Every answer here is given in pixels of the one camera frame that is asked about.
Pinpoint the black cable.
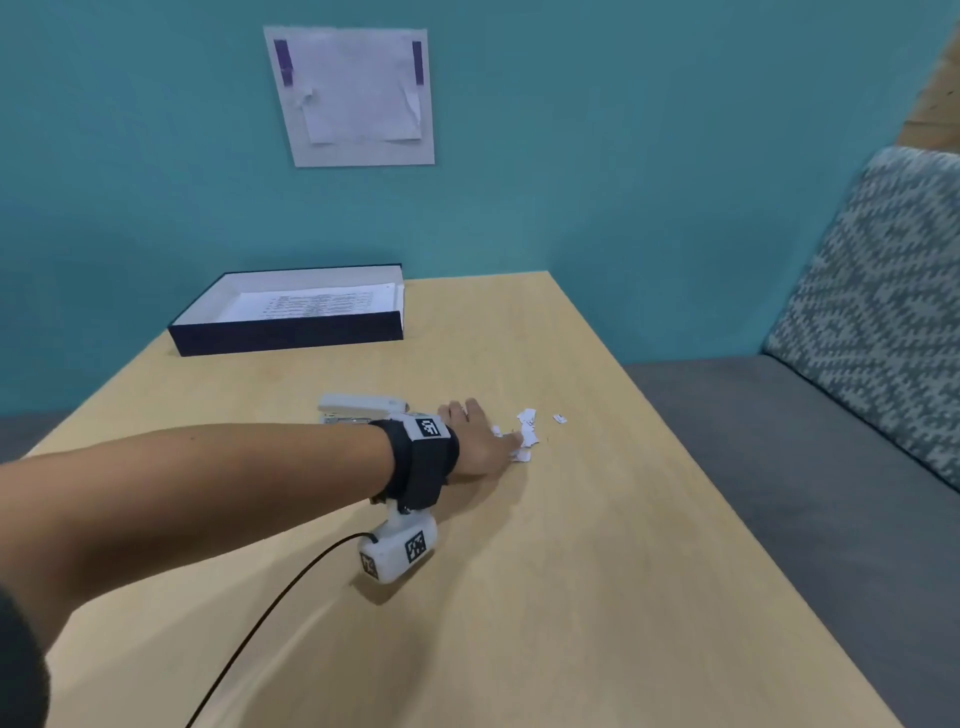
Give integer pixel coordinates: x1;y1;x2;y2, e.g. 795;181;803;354
185;531;370;728

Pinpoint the person's left hand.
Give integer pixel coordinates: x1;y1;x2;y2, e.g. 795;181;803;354
437;397;528;482

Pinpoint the small white taped paper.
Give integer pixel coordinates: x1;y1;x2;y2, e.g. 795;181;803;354
294;39;425;147

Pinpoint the grey sofa seat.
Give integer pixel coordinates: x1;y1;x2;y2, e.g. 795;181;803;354
624;354;960;728

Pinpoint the wooden panel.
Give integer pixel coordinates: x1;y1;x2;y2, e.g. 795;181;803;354
894;26;960;156

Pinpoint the navy blue shallow box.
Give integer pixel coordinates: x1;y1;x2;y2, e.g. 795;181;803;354
167;262;407;359

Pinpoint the large white wall sheet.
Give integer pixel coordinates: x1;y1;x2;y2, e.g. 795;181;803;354
263;25;437;168

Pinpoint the person's dark sleeve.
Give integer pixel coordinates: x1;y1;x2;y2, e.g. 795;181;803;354
0;586;52;728

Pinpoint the grey white stapler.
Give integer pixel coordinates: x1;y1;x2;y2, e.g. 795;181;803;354
317;393;421;429

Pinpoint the person's left forearm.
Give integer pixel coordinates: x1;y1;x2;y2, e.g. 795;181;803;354
0;422;394;654

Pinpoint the printed white paper sheet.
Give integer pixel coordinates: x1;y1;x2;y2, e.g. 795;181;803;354
219;282;399;325

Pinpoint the black wrist strap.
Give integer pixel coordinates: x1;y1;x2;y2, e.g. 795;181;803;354
366;417;461;509

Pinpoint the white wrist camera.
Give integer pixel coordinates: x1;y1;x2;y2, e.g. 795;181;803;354
357;513;438;585

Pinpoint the teal patterned sofa cushion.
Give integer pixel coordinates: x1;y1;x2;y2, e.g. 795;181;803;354
762;145;960;495

